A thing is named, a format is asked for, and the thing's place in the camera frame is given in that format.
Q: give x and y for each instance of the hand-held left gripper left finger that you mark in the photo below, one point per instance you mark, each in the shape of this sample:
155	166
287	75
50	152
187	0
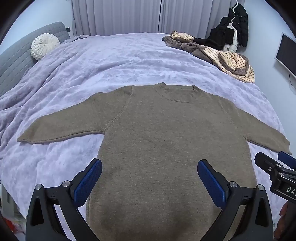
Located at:
89	180

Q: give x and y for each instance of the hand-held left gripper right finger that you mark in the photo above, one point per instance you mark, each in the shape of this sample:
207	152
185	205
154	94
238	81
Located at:
211	180

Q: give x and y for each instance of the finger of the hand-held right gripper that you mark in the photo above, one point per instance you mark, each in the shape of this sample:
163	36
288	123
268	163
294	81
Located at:
266	161
288	158

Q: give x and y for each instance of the olive brown knit sweater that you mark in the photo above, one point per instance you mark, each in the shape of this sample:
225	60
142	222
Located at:
161	139

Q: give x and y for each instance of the white clothes hanger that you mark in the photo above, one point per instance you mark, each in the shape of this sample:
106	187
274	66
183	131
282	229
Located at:
234	5

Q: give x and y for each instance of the person's right hand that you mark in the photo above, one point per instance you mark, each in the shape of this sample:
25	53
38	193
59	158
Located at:
283	220

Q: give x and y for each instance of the lavender fleece blanket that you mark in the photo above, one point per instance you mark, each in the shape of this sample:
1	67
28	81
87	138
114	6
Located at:
104	64

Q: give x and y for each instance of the brown striped fleece robe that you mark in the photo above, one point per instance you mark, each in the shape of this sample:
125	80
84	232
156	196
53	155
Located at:
208	52

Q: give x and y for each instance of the black puffer jacket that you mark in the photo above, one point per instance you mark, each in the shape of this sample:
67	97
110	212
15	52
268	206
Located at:
241	23

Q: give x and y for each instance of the grey quilted headboard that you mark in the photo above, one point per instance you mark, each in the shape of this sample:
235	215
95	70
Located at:
13	62

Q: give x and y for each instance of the white round pleated pillow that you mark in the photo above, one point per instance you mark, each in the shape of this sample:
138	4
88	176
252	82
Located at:
45	46

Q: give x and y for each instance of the curved wall monitor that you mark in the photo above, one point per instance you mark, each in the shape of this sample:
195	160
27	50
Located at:
286	53

